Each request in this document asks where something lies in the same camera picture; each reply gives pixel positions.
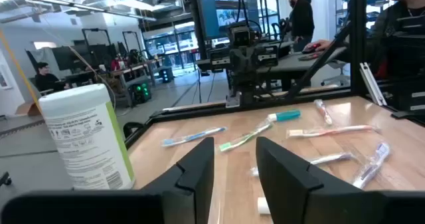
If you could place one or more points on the black monitor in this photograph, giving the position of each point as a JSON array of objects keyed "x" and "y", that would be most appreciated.
[{"x": 66, "y": 56}]

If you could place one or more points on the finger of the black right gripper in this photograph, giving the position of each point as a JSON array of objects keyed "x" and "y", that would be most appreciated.
[
  {"x": 218, "y": 59},
  {"x": 268, "y": 56}
]

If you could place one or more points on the cardboard box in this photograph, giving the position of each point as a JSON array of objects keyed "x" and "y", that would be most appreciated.
[{"x": 28, "y": 109}]

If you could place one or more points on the wooden work table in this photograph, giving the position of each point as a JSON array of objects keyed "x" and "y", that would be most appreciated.
[{"x": 133, "y": 70}]

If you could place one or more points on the black computer tower lit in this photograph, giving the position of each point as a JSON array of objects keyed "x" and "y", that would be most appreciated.
[
  {"x": 141, "y": 91},
  {"x": 166, "y": 74}
]

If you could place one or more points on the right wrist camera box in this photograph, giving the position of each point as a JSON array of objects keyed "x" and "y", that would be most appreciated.
[{"x": 242, "y": 36}]

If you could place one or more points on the green toothbrush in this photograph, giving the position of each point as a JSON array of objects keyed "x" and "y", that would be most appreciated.
[{"x": 245, "y": 138}]

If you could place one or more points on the office chair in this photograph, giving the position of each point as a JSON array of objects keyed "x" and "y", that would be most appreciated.
[{"x": 335, "y": 79}]

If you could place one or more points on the large wall display screen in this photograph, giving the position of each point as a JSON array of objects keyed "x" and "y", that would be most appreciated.
[{"x": 212, "y": 11}]

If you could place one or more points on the blue toothbrush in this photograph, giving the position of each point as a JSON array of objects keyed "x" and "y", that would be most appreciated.
[{"x": 194, "y": 136}]

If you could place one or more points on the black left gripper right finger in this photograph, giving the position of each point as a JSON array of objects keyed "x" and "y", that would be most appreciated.
[{"x": 292, "y": 190}]

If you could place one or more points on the black aluminium rig frame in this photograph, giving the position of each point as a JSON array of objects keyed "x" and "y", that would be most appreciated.
[{"x": 357, "y": 51}]

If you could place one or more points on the silver aluminium extrusion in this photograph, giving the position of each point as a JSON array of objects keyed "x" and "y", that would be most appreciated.
[{"x": 372, "y": 84}]

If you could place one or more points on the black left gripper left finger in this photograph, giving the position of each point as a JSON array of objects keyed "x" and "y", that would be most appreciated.
[{"x": 186, "y": 190}]

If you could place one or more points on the ceiling light tube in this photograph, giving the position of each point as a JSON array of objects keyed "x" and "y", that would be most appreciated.
[{"x": 76, "y": 5}]

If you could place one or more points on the person's hand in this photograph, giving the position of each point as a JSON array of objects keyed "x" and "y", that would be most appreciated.
[{"x": 315, "y": 46}]

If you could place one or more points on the black frame loop bracket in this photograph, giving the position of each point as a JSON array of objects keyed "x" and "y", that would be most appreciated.
[{"x": 133, "y": 127}]

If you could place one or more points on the purple toothbrush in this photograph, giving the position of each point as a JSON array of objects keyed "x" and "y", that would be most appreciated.
[
  {"x": 332, "y": 157},
  {"x": 372, "y": 167}
]

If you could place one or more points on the white wipes canister green label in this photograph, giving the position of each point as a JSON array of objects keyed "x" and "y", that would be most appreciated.
[{"x": 86, "y": 141}]

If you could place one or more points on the grey office desk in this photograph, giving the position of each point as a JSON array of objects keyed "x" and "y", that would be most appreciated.
[{"x": 289, "y": 66}]

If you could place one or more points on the black computer mouse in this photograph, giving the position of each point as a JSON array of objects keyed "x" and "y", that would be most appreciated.
[{"x": 310, "y": 50}]

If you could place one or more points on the orange toothbrush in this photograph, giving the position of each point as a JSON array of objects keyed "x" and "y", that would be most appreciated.
[
  {"x": 332, "y": 131},
  {"x": 323, "y": 112}
]

